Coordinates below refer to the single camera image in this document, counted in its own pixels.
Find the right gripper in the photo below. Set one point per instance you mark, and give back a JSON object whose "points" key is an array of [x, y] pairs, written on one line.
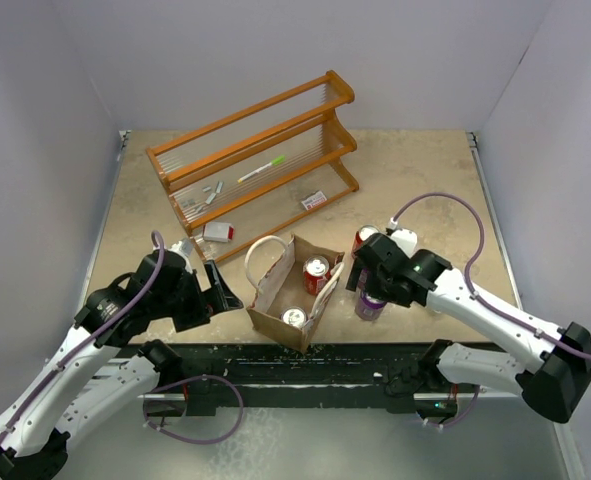
{"points": [[376, 291]]}

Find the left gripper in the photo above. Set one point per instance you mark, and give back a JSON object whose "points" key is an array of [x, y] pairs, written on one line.
{"points": [[223, 298]]}

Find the red cola can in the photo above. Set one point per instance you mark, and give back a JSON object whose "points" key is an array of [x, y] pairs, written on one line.
{"points": [[316, 273], [361, 235]]}

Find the brown canvas bag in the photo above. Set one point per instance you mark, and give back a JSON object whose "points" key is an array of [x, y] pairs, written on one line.
{"points": [[282, 286]]}

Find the orange wooden shelf rack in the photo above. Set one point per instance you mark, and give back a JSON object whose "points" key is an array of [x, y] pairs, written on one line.
{"points": [[300, 123]]}

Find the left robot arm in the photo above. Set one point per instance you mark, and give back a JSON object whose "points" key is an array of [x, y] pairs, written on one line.
{"points": [[62, 406]]}

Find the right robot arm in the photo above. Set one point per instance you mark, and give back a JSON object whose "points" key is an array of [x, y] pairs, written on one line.
{"points": [[547, 365]]}

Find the small red white card box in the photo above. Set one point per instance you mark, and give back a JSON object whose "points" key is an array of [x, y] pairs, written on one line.
{"points": [[314, 200]]}

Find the grey staple strip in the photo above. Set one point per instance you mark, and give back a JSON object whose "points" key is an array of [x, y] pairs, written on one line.
{"points": [[217, 188]]}

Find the green capped marker pen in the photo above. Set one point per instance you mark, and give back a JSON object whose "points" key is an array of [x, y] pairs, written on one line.
{"points": [[274, 162]]}

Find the black table front rail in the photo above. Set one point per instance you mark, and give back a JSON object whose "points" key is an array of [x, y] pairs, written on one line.
{"points": [[388, 377]]}

